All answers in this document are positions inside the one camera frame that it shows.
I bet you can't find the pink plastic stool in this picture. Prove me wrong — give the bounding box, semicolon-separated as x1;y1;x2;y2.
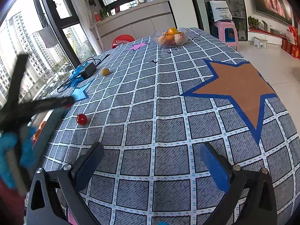
212;21;239;52

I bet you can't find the black power adapter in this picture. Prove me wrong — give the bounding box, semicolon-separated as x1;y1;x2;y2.
79;62;97;80

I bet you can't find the clear glass fruit bowl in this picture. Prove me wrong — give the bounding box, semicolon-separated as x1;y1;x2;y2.
153;27;188;49

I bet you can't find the far tan longan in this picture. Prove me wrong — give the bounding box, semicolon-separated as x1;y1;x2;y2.
100;68;110;77

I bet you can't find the white paper bag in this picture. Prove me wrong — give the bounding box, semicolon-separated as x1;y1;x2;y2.
209;0;232;22

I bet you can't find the white cabinet counter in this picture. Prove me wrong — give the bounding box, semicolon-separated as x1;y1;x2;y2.
90;0;176;50

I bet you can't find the red round stool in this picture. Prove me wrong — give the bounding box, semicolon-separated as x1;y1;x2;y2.
111;34;135;49

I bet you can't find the red cherry tomato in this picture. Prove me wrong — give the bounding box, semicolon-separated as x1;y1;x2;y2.
76;113;87;125

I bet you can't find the white tray with green rim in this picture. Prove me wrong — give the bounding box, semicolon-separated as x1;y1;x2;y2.
25;107;68;178

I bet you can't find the small white step stool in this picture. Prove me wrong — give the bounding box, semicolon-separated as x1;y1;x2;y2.
253;37;267;49

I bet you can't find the blue gloved left hand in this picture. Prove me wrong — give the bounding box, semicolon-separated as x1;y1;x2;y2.
1;127;37;189

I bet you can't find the wall mounted television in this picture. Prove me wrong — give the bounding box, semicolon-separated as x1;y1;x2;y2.
254;0;293;25

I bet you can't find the checkered blue tablecloth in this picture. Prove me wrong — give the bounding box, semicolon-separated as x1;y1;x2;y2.
41;28;299;224

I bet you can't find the black cable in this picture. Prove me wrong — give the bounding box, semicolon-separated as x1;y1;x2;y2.
56;53;111;93

